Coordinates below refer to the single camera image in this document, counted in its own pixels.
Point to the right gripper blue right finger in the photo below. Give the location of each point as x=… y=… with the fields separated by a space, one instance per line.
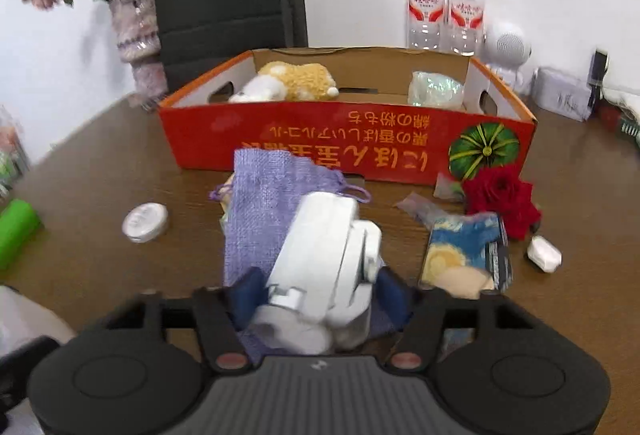
x=417 y=315

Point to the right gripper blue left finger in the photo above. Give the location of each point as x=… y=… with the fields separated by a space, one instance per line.
x=221 y=313

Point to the white folding plastic device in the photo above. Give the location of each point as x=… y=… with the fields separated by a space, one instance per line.
x=319 y=291

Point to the clear plastic wrapper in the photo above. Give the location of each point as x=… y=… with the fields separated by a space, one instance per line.
x=429 y=210

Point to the white cylindrical container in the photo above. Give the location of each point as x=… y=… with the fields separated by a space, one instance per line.
x=145 y=222

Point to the purple fabric pouch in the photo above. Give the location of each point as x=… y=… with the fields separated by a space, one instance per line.
x=266 y=191

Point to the red rose flower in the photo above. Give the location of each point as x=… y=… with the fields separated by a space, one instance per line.
x=500 y=190

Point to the iridescent plastic bag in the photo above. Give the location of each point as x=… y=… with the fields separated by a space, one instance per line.
x=434 y=90

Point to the white and yellow plush toy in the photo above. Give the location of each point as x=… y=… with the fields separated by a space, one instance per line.
x=280 y=81

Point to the red cardboard box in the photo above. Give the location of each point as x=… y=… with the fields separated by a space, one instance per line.
x=369 y=130

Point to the green foam roll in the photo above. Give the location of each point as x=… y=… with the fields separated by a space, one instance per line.
x=18 y=222

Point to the white tin box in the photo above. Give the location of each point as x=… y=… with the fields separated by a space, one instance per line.
x=561 y=93

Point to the red and green box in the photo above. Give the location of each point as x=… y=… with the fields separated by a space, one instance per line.
x=619 y=119

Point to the white robot speaker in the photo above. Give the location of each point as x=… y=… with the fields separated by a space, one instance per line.
x=506 y=49

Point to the black flashlight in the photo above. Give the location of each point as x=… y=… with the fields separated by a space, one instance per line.
x=597 y=72

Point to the right water bottle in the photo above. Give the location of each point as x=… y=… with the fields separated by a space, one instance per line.
x=465 y=23

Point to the water bottle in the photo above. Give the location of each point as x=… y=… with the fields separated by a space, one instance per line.
x=465 y=23
x=424 y=24

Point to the left water bottle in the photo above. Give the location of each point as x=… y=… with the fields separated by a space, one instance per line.
x=424 y=24

